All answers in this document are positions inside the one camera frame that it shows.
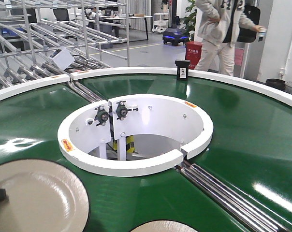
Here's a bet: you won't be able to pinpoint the black and silver kiosk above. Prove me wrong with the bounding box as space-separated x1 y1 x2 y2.
234 3 261 78

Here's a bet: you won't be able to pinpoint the steel conveyor rollers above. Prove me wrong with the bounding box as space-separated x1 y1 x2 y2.
177 161 289 232

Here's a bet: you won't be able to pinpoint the black sensor box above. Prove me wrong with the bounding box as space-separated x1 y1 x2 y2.
175 59 190 81

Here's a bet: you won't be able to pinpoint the white inner ring guard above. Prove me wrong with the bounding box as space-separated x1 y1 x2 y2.
58 94 213 177

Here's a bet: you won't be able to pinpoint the person in beige clothes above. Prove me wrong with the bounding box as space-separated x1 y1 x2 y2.
195 0 266 76

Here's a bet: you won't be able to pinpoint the red box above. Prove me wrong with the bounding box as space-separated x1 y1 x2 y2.
185 41 203 70

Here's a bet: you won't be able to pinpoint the white control box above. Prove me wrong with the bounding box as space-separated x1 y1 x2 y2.
49 47 74 70

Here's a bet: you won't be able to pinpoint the white outer conveyor rim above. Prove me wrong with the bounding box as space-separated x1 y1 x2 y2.
0 67 292 107

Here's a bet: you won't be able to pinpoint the white table in background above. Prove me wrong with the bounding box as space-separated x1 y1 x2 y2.
99 15 153 42

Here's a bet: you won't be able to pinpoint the metal roller rack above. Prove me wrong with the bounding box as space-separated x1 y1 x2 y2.
0 0 129 90

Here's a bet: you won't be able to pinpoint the beige plate with black rim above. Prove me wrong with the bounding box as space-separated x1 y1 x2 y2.
0 159 89 232

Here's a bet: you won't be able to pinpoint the black waste bin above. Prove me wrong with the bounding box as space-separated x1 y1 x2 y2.
265 78 285 91

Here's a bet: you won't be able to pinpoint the black mobile robot blue lights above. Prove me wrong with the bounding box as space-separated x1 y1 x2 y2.
163 28 189 46

